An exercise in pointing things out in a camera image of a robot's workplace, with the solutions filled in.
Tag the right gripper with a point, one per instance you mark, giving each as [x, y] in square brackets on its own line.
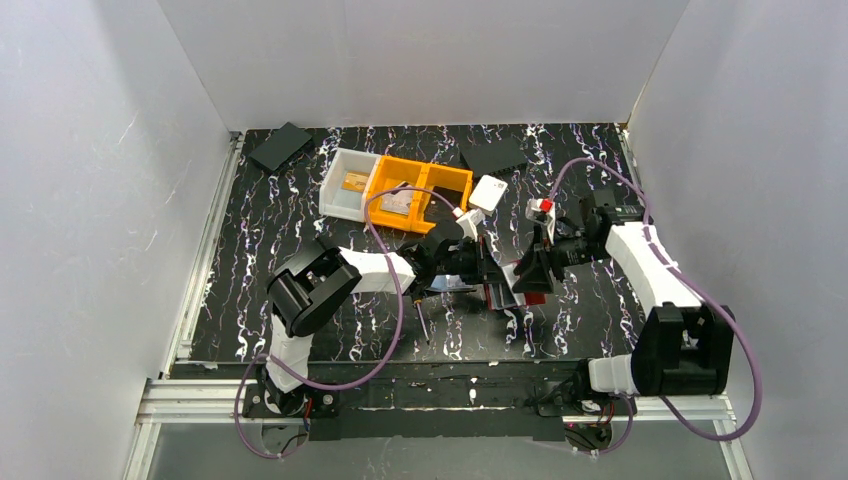
[542, 258]

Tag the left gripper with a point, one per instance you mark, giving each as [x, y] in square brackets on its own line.
[483, 266]

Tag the red card holder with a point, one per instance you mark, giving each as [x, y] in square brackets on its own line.
[517, 298]

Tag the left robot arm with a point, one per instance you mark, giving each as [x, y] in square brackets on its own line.
[307, 291]

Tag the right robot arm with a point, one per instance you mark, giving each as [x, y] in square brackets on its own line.
[685, 345]

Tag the yellow bin with black card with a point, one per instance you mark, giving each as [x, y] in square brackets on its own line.
[448, 187]

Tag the yellow bin with silver card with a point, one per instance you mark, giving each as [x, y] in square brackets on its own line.
[391, 175]

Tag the silver VIP card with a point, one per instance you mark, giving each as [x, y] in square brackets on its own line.
[398, 202]

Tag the gold card in white bin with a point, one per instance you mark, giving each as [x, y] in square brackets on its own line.
[355, 181]

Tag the white small box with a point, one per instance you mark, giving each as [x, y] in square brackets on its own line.
[487, 194]

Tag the black yellow screwdriver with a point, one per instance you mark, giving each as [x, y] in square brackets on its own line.
[418, 303]

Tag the black flat box right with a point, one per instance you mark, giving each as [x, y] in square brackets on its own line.
[493, 159]

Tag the black flat box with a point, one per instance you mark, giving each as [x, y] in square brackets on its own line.
[283, 146]
[493, 159]

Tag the white plastic bin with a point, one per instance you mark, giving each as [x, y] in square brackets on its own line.
[343, 191]

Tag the black flat box left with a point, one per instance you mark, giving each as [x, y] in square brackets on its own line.
[283, 146]

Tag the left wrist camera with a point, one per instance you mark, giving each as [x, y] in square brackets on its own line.
[468, 221]

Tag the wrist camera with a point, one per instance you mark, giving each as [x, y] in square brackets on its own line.
[542, 212]
[468, 221]

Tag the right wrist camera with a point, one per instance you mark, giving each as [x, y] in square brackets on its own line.
[542, 212]

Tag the aluminium table rail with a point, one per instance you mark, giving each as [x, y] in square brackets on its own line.
[179, 347]

